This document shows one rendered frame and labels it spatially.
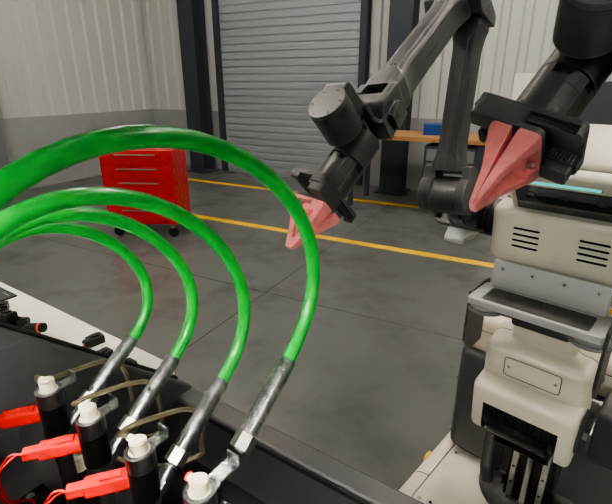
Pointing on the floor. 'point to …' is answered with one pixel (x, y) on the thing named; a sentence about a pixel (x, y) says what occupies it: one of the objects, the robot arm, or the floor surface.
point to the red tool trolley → (148, 181)
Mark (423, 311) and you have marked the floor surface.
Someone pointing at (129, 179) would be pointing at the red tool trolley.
